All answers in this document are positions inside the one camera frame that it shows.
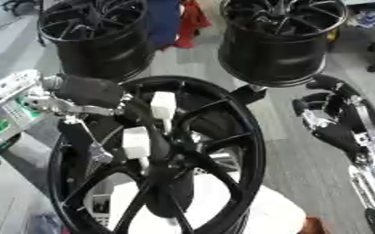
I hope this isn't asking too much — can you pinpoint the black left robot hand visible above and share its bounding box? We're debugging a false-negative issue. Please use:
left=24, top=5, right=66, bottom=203
left=26, top=73, right=172, bottom=172

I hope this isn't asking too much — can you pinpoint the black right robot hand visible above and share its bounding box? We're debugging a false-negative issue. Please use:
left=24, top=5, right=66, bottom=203
left=290, top=74, right=375, bottom=160

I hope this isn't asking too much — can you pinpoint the black wheel rim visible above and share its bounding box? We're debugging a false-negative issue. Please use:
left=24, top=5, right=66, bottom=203
left=35, top=0, right=159, bottom=82
left=216, top=0, right=351, bottom=89

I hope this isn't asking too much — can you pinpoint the white pin with thin stem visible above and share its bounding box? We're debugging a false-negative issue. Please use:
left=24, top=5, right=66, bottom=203
left=149, top=90, right=178, bottom=135
left=120, top=125, right=155, bottom=169

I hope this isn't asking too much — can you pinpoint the large black spoked wheel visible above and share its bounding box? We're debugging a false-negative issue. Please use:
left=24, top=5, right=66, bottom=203
left=45, top=75, right=268, bottom=234

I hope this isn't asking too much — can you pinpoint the brown object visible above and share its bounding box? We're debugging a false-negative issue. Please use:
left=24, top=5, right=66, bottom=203
left=301, top=215, right=334, bottom=234

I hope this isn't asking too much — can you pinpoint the white round stand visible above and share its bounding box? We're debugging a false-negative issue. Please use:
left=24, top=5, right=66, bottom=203
left=107, top=175, right=308, bottom=234

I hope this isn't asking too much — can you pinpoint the dark blue fabric object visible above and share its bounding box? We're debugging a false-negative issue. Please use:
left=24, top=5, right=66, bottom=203
left=144, top=0, right=185, bottom=48

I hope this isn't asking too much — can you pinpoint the white slotted crate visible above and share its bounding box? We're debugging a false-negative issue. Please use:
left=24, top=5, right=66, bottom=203
left=81, top=182, right=116, bottom=227

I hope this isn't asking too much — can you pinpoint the red fabric object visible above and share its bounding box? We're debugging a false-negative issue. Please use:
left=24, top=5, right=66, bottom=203
left=173, top=0, right=213, bottom=49

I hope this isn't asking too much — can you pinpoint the white flat panel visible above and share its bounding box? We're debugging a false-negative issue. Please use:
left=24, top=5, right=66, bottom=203
left=0, top=155, right=59, bottom=234

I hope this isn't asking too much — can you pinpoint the black bracket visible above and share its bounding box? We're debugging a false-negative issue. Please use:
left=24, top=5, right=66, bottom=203
left=227, top=84, right=268, bottom=105

